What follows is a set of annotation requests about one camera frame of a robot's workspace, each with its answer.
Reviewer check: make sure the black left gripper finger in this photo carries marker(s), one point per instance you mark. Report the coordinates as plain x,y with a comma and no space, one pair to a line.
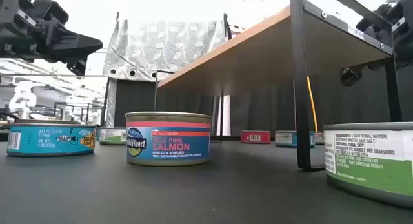
77,66
74,46

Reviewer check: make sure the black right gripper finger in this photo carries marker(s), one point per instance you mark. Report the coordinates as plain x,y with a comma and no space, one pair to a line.
374,25
350,77

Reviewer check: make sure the green light tuna can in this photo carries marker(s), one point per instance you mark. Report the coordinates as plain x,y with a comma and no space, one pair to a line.
319,138
113,137
371,166

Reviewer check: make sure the teal tuna can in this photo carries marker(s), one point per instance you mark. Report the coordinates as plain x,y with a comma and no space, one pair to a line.
48,140
284,138
97,135

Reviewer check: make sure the wooden shelf with black frame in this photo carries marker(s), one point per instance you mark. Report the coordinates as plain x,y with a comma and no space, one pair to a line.
258,56

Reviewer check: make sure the red seafood can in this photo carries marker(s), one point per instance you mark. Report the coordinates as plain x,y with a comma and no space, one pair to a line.
255,137

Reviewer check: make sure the pink salmon can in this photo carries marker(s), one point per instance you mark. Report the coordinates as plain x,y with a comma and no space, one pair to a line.
167,143

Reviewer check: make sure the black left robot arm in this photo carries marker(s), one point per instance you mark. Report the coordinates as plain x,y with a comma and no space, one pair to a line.
8,115

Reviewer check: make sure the white robot figure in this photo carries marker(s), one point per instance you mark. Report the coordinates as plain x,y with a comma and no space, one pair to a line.
22,98

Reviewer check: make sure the silver leaf-pattern curtain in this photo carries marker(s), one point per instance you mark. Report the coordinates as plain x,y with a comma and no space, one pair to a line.
155,46

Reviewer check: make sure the grey horizontal rail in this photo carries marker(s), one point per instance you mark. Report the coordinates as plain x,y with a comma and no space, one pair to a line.
48,75

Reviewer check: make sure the black background table frame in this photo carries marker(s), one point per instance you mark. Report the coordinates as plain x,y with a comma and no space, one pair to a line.
77,104

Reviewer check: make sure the metal curtain frame post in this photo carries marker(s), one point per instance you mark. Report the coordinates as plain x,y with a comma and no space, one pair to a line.
104,104

